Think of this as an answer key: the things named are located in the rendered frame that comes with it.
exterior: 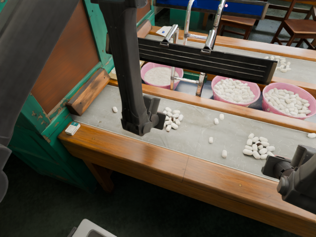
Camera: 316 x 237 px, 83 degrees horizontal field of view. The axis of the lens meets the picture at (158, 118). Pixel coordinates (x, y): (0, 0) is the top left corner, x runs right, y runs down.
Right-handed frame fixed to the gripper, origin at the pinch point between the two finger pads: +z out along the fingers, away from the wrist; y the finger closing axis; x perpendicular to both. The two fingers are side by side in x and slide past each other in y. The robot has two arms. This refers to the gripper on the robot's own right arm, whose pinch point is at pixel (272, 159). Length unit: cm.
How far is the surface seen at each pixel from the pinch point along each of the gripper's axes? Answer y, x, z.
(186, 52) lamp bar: 38.6, -29.3, -1.7
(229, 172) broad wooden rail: 11.5, 10.2, 2.3
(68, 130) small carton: 81, 13, -2
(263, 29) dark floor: -43, -149, 303
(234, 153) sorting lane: 9.4, 5.1, 12.1
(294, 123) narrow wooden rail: -15.9, -13.0, 28.7
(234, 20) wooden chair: 14, -116, 195
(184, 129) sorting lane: 33.2, 1.8, 16.4
